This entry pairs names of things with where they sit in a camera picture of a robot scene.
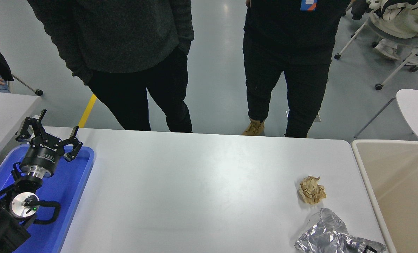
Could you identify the blue plastic tray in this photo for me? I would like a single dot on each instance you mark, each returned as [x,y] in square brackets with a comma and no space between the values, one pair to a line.
[66,203]

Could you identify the white round table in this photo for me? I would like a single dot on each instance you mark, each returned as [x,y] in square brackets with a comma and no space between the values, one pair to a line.
[416,109]

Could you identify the grey leg wheeled chair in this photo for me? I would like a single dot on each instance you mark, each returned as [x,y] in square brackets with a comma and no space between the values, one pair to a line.
[39,92]

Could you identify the silver foil tray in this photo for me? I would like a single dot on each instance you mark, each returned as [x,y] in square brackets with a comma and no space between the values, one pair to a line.
[326,225]

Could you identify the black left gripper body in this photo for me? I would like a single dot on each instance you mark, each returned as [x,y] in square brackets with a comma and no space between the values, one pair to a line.
[42,154]

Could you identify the large pale plastic bin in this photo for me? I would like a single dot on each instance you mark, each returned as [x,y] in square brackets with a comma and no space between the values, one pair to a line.
[398,193]

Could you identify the tan paper ball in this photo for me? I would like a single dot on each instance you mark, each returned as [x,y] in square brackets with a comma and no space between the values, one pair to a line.
[312,191]

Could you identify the white frame wheeled chair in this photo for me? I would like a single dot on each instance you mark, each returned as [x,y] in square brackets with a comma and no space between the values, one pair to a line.
[379,86]

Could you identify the yellow floor tape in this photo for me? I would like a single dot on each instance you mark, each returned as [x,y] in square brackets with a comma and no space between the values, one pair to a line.
[87,111]

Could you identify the white side table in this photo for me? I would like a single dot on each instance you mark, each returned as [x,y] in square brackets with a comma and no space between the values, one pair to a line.
[1,112]

